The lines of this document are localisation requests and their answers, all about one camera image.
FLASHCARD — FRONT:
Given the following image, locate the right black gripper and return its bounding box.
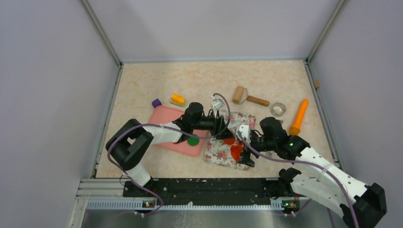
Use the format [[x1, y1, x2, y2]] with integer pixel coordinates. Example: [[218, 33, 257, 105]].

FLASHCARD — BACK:
[[237, 131, 276, 167]]

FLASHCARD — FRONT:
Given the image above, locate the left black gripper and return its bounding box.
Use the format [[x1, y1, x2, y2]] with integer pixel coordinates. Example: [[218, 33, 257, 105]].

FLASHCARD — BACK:
[[192, 109, 235, 140]]

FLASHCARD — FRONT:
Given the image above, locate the floral patterned tray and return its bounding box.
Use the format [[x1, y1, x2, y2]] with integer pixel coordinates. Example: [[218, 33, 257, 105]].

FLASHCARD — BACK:
[[203, 111, 256, 171]]

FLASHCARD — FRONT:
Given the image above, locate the orange dough scrap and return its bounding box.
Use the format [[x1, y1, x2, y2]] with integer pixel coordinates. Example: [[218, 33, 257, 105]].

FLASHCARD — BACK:
[[230, 142, 244, 162]]

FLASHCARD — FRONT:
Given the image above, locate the round metal cutter ring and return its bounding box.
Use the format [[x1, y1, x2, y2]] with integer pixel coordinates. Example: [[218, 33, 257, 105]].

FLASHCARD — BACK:
[[271, 102, 287, 118]]

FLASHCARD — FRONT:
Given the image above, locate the wooden rolling pin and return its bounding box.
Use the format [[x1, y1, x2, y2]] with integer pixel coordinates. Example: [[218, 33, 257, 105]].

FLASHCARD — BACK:
[[232, 86, 269, 107]]

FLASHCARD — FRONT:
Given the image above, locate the pink plastic tray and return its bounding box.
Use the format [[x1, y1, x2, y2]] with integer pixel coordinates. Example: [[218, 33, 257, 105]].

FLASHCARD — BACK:
[[148, 105, 209, 158]]

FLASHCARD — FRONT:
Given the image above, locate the orange-red dough piece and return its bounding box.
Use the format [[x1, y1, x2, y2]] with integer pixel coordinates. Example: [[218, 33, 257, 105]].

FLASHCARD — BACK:
[[222, 138, 236, 145]]

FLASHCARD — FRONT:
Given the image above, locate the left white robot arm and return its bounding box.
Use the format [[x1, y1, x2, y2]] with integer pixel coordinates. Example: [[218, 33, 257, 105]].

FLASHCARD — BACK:
[[105, 102, 234, 196]]

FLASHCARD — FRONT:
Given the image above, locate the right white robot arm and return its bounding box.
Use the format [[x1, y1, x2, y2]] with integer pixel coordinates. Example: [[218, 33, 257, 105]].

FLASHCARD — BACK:
[[235, 117, 387, 228]]

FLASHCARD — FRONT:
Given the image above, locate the green dough disc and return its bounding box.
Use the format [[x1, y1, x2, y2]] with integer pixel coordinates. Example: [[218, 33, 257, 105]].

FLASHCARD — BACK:
[[187, 136, 200, 147]]

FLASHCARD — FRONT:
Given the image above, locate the orange toy carrot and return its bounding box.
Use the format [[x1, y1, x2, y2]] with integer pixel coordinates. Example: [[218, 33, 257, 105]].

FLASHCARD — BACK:
[[289, 99, 309, 135]]

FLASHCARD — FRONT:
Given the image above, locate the orange yellow green block stack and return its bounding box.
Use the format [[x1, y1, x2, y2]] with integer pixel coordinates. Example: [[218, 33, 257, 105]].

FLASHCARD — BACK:
[[170, 93, 186, 107]]

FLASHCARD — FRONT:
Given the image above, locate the purple toy block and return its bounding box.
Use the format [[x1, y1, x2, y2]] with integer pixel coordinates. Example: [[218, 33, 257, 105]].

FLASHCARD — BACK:
[[152, 98, 162, 108]]

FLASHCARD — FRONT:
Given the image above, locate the small wooden cork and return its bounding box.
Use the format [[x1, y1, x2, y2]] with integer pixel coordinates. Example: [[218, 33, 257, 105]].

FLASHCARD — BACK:
[[313, 80, 320, 89]]

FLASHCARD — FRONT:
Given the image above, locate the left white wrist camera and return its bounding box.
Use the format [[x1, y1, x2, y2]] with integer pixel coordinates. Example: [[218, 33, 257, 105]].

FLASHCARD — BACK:
[[211, 98, 225, 116]]

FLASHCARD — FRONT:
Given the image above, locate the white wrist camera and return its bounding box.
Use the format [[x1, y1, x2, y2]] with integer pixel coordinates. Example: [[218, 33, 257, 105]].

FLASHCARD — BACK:
[[211, 98, 225, 116], [236, 124, 251, 143]]

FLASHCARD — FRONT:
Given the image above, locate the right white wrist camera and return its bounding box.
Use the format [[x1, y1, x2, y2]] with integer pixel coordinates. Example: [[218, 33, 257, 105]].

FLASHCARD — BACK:
[[236, 124, 251, 143]]

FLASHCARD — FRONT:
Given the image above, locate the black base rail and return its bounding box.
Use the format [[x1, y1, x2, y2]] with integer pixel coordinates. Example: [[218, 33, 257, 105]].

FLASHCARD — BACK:
[[123, 178, 302, 210]]

